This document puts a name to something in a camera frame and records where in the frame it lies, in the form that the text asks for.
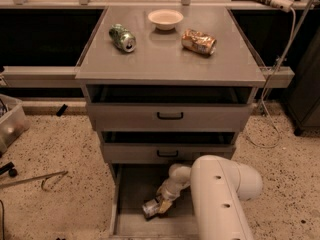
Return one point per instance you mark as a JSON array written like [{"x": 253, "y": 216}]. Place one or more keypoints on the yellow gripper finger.
[{"x": 164, "y": 206}]

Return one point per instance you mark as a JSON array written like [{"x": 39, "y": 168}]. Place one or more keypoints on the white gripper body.
[{"x": 167, "y": 193}]

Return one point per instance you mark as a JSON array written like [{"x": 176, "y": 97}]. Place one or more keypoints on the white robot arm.
[{"x": 218, "y": 186}]

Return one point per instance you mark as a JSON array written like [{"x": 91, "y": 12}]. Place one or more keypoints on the bottom drawer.
[{"x": 137, "y": 184}]

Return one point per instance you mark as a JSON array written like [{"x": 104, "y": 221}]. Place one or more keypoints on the drawer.
[
  {"x": 168, "y": 108},
  {"x": 137, "y": 184},
  {"x": 138, "y": 147}
]

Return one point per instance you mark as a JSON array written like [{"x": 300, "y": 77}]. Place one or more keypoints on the middle drawer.
[{"x": 138, "y": 147}]

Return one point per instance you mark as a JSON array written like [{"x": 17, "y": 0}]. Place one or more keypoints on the top drawer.
[{"x": 168, "y": 108}]

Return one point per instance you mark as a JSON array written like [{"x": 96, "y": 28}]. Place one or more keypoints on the grey drawer cabinet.
[{"x": 160, "y": 59}]

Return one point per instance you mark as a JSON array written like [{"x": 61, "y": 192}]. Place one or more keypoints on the metal rod on floor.
[{"x": 24, "y": 181}]

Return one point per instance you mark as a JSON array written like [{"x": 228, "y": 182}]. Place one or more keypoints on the black small floor object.
[{"x": 61, "y": 110}]

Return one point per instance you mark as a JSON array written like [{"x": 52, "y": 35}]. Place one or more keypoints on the orange crushed soda can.
[{"x": 198, "y": 42}]

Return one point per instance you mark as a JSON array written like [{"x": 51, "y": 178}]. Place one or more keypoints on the green soda can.
[{"x": 122, "y": 38}]

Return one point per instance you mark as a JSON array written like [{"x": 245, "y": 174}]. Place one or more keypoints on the black tool on floor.
[{"x": 10, "y": 169}]

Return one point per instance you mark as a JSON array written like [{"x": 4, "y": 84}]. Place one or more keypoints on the white bowl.
[{"x": 165, "y": 19}]

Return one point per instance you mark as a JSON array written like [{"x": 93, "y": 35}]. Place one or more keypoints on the clear plastic bin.
[{"x": 13, "y": 121}]

